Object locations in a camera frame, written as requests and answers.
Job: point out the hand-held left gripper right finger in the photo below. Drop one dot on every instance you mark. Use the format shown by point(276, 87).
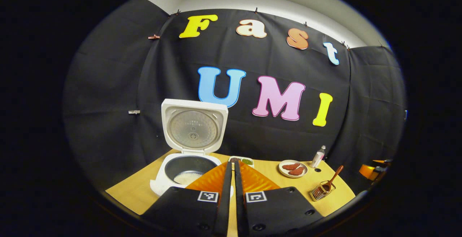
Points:
point(239, 201)

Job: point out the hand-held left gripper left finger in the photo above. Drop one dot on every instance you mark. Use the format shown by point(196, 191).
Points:
point(226, 201)

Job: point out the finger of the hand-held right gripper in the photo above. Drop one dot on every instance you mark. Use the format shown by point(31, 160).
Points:
point(369, 171)
point(380, 162)

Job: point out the brown wooden spoon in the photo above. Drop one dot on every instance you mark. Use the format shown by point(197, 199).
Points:
point(335, 175)

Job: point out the white rice layer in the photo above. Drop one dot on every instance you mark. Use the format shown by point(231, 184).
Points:
point(187, 178)

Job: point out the white rice cooker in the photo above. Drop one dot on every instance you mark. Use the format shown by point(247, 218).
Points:
point(195, 128)

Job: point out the white divided grain dish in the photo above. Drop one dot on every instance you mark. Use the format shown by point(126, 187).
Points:
point(247, 161)

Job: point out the small clear bottle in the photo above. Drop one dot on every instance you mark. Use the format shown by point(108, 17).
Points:
point(318, 157)

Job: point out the white round plate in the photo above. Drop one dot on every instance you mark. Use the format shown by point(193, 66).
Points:
point(283, 172)

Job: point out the brown meat patty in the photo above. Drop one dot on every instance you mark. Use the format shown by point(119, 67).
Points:
point(290, 166)
point(297, 171)

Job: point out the silver cloth clip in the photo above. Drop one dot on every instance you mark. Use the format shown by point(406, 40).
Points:
point(134, 112)

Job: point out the copper cloth clip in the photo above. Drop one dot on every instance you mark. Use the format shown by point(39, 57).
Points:
point(153, 36)

